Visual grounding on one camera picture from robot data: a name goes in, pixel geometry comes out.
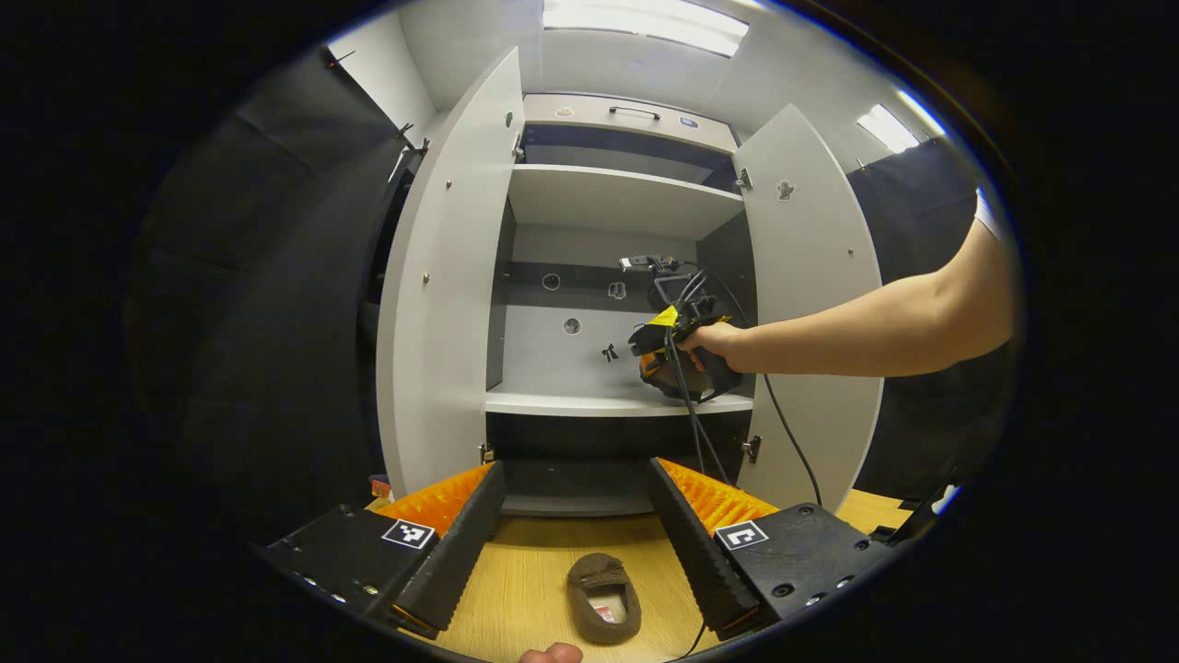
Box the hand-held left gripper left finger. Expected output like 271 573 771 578
258 460 508 639

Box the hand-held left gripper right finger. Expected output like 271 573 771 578
648 458 894 641

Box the brown fuzzy shoe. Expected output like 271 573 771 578
566 552 643 646

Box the small ceiling light panel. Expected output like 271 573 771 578
857 87 950 155

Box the long ceiling light panel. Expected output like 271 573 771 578
542 0 750 58

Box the black cable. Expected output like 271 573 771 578
663 327 733 486
686 262 823 509

